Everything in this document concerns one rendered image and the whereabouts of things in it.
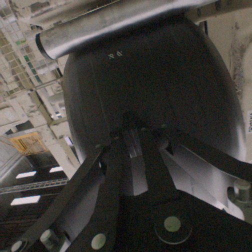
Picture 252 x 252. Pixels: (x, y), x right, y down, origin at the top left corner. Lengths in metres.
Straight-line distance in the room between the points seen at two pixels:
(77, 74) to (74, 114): 0.07
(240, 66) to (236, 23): 0.09
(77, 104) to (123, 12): 0.16
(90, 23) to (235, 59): 0.32
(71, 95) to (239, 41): 0.36
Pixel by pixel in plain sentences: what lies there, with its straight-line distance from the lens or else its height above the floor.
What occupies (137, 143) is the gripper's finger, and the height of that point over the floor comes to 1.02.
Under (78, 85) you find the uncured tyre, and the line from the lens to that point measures 0.27.
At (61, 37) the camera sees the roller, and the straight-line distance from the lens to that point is 0.30.
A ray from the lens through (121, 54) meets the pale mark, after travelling 0.27.
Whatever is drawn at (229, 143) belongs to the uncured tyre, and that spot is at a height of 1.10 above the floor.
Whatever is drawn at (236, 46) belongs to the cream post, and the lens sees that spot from 0.45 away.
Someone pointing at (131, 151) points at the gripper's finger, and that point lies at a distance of 0.16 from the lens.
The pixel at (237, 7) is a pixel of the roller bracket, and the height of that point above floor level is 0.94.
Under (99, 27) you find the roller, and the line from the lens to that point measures 0.29.
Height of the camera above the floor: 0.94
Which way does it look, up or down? 27 degrees up
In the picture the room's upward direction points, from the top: 160 degrees clockwise
